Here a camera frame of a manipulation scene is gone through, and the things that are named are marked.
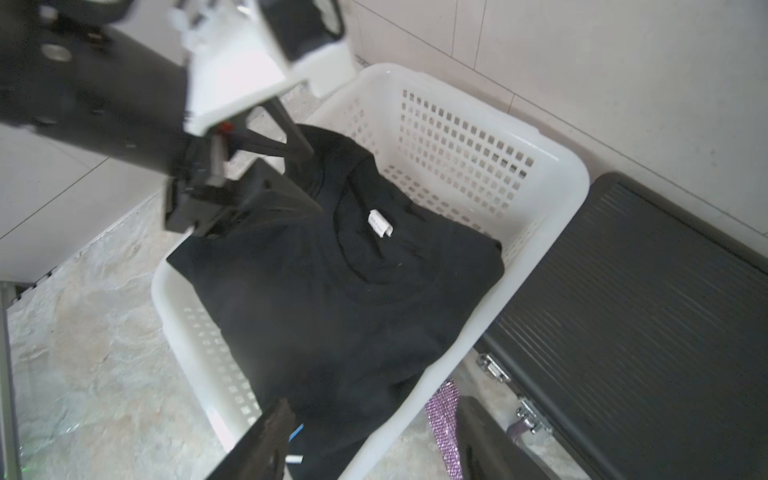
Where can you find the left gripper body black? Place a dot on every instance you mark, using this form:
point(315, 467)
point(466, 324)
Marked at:
point(225, 181)

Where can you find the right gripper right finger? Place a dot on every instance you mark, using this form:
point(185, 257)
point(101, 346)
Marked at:
point(485, 450)

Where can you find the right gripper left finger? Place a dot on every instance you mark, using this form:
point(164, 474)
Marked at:
point(261, 453)

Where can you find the black t-shirt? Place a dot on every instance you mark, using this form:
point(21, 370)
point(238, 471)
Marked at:
point(341, 314)

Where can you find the white plastic laundry basket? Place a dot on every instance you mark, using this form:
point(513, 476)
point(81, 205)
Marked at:
point(435, 208)

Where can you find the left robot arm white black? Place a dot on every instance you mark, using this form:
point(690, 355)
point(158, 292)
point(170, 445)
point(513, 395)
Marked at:
point(69, 75)

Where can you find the black hard case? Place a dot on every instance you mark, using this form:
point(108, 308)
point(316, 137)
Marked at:
point(641, 339)

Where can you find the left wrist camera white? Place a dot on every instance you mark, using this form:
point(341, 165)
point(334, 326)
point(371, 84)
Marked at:
point(243, 53)

